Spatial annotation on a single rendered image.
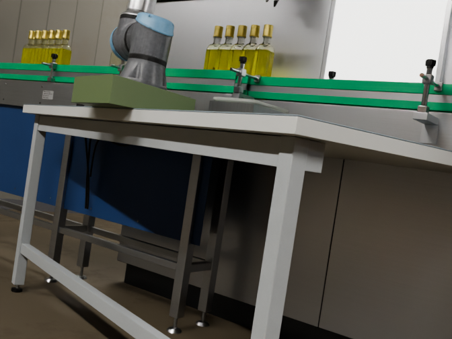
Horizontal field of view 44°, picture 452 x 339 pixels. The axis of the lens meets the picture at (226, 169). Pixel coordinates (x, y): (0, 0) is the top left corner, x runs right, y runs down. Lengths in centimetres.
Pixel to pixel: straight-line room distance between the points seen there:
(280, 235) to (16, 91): 206
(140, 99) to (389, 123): 76
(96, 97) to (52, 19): 333
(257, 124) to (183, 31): 155
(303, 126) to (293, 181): 11
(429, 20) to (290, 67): 53
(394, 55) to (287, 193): 106
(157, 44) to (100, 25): 335
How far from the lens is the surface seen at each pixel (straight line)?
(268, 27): 212
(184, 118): 129
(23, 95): 286
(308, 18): 220
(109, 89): 150
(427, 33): 201
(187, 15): 260
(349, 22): 212
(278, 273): 108
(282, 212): 106
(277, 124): 104
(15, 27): 478
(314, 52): 215
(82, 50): 494
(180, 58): 257
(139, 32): 170
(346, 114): 184
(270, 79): 202
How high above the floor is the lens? 65
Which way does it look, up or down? 1 degrees down
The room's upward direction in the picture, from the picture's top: 9 degrees clockwise
